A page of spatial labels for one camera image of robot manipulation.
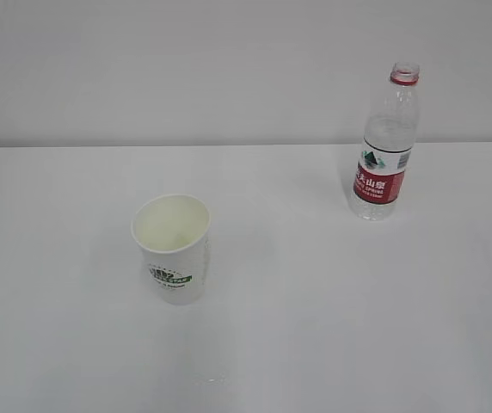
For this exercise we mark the clear water bottle red label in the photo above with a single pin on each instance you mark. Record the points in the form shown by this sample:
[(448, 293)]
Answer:
[(388, 140)]

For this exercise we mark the white paper cup green logo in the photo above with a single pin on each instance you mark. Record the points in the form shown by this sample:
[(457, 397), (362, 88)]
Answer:
[(172, 233)]

